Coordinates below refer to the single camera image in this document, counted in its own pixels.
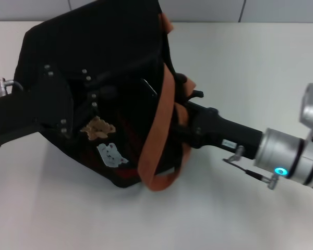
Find black food bag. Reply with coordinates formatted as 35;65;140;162
12;0;198;193

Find silver pocket zipper pull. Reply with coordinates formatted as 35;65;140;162
140;78;158;97

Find right wrist thin cable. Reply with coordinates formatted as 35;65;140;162
222;145;279;191

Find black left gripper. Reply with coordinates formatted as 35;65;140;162
0;64;118;151

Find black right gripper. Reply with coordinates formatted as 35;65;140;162
176;73;263;160

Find left gripper elbow plug cable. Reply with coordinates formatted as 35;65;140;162
0;77;24;92

